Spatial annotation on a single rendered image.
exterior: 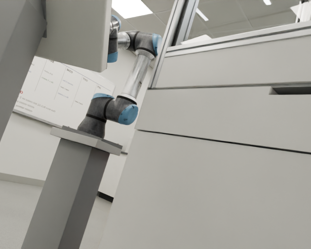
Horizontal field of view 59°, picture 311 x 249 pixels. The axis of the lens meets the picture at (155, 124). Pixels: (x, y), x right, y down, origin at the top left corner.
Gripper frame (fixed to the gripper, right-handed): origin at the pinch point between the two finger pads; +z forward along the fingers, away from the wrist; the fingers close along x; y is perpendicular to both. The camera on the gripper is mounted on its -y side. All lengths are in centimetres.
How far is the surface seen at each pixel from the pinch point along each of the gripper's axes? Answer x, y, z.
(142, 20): -68, -49, -336
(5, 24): -7.4, 7.8, 22.0
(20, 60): -4.6, -1.3, 20.9
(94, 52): 10.7, 1.5, 7.5
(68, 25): 2.1, 7.4, 7.5
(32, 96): -187, -165, -232
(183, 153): 45, -13, 25
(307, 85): 65, 11, 25
